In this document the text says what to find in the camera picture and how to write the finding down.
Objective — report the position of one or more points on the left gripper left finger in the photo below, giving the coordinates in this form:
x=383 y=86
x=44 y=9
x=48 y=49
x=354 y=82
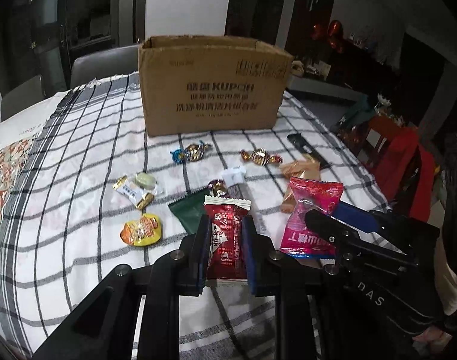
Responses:
x=196 y=247

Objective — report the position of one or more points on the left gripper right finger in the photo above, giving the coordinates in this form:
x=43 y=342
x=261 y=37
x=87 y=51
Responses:
x=256 y=249

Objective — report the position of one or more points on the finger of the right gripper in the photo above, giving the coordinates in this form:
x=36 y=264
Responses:
x=354 y=247
x=365 y=221

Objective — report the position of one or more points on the pink snack packet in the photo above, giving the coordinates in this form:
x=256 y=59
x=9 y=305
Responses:
x=300 y=240

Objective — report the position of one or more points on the red snack packet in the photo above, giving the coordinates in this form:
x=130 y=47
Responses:
x=226 y=214

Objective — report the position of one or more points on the dark green snack packet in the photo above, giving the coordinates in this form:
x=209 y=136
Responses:
x=190 y=209

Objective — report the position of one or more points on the white gold candy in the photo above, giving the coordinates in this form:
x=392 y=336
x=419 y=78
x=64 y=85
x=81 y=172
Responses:
x=138 y=196

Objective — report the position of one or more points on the white black snack stick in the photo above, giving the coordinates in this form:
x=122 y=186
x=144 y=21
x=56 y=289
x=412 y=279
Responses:
x=233 y=175

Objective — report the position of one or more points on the right hand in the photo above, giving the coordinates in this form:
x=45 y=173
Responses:
x=435 y=338

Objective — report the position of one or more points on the yellow orange snack packet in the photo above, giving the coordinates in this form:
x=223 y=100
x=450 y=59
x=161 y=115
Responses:
x=145 y=231

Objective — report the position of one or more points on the red chair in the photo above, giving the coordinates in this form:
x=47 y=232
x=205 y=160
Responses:
x=404 y=170

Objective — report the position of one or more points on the purple wrapped candy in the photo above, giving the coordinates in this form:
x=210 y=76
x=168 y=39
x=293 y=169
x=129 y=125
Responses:
x=218 y=188

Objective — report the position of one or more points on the red gold wrapped candy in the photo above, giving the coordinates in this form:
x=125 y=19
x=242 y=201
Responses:
x=261 y=157

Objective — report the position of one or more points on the green mochi candy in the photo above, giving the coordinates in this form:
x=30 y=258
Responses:
x=146 y=181

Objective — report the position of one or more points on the blue gold wrapped candy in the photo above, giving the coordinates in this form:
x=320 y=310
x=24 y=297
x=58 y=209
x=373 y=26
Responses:
x=192 y=153

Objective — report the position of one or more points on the checkered tablecloth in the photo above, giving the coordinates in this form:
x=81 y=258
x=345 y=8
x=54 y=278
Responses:
x=59 y=232

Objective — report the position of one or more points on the cardboard box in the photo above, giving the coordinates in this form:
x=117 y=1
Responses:
x=195 y=83

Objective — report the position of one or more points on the red balloons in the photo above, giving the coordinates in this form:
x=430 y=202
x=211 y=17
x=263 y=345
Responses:
x=332 y=35

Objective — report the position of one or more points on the grey chair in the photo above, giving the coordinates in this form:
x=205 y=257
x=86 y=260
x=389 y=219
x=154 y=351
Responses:
x=106 y=63
x=24 y=96

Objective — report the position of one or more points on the patterned floral mat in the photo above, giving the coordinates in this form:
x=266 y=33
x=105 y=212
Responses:
x=12 y=160

